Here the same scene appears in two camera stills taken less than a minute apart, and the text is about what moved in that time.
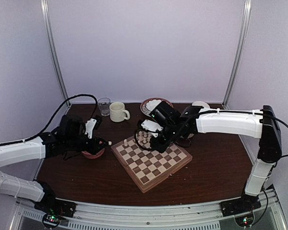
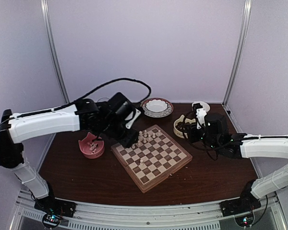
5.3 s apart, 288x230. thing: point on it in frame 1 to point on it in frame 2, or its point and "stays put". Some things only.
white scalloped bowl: x=152 y=104 stays put
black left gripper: x=95 y=147 to x=128 y=141
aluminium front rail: x=206 y=216 stays put
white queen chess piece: x=140 y=137 stays put
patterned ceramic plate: x=146 y=111 stays put
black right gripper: x=161 y=148 to x=190 y=133
